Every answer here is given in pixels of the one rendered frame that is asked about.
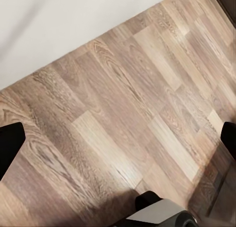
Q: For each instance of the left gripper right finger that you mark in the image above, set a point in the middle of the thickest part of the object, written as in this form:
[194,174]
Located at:
[228,137]

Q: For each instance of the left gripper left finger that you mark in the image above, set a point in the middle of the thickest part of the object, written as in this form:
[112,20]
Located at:
[12,137]

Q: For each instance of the bed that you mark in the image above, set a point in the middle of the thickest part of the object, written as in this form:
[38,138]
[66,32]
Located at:
[223,213]

